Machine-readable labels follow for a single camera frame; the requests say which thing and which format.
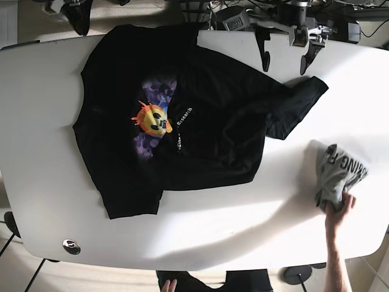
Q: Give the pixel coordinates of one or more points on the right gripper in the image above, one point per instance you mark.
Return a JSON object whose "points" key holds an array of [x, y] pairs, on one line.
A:
{"points": [[77, 13]]}

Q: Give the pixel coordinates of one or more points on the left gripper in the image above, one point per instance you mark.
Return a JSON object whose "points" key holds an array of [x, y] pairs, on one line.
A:
{"points": [[298, 23]]}

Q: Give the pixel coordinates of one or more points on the black graphic print T-shirt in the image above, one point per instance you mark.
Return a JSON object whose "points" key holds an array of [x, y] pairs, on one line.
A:
{"points": [[162, 113]]}

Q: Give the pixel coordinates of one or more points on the grey Hugging Face T-shirt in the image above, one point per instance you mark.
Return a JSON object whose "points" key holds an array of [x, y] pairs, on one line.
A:
{"points": [[337, 171]]}

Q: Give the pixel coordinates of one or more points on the person's bare forearm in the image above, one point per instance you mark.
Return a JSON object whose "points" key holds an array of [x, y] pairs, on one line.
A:
{"points": [[336, 278]]}

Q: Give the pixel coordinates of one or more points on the person's hand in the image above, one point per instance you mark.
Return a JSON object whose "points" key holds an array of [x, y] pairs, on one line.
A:
{"points": [[334, 218]]}

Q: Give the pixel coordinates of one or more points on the person's second hand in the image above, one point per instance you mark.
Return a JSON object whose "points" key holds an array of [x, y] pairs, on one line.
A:
{"points": [[169, 286]]}

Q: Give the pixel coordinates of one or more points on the grey multi-socket box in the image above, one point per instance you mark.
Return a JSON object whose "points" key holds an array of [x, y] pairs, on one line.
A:
{"points": [[235, 18]]}

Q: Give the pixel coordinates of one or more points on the left silver table grommet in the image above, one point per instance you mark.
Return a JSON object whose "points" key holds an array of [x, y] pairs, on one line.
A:
{"points": [[71, 246]]}

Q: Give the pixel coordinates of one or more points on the black round stand base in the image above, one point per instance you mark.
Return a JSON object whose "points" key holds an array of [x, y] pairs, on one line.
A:
{"points": [[296, 275]]}

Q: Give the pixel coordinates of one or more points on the left black table leg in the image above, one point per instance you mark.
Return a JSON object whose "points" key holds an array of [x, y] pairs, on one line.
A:
{"points": [[29, 285]]}

